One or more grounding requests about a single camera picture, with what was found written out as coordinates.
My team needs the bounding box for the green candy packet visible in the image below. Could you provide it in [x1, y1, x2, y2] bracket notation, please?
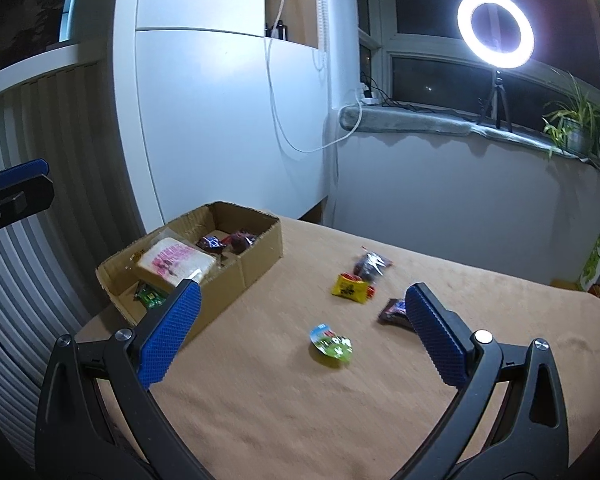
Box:
[134, 282, 166, 310]

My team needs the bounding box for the packaged sliced toast bread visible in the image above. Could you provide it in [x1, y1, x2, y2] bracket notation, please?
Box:
[133, 237, 216, 292]

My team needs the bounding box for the small dark chocolate wrapper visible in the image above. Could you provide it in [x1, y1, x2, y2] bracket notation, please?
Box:
[377, 298, 415, 333]

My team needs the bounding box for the green lid jelly cup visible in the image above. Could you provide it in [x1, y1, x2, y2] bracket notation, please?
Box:
[309, 324, 353, 363]

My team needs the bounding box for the clear bag of dates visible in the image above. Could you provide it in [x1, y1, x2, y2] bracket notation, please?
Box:
[353, 248, 392, 284]

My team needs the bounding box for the yellow snack packet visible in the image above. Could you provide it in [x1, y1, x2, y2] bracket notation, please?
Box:
[332, 273, 375, 304]

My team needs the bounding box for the red chocolate wafer packet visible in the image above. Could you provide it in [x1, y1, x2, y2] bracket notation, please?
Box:
[222, 230, 258, 255]

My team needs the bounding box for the dark chocolate bar wrapper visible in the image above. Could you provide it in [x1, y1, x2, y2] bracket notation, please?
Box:
[196, 235, 226, 255]

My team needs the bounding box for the white ribbed radiator cover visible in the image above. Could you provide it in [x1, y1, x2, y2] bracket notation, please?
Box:
[0, 46, 140, 464]

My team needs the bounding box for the brown cardboard box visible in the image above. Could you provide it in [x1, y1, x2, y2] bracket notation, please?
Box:
[96, 202, 283, 341]

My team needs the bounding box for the beige table cloth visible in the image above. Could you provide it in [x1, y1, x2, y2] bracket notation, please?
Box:
[74, 214, 600, 480]

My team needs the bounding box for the white cabinet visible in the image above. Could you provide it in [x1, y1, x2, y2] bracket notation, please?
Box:
[111, 0, 358, 231]

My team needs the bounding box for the potted green plant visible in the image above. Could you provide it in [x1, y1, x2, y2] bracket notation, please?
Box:
[542, 73, 600, 158]

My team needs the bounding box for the black light tripod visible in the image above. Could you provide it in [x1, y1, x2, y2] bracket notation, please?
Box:
[477, 68, 513, 133]

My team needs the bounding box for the grey window sill cloth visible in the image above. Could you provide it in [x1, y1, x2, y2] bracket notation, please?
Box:
[338, 105, 600, 172]

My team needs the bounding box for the white power strip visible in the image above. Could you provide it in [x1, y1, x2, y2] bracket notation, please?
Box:
[355, 87, 380, 106]

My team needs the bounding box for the white charging cable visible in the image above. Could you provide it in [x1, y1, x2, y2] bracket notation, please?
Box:
[263, 0, 366, 155]

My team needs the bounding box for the white ring light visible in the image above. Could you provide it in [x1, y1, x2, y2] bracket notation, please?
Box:
[456, 0, 535, 70]

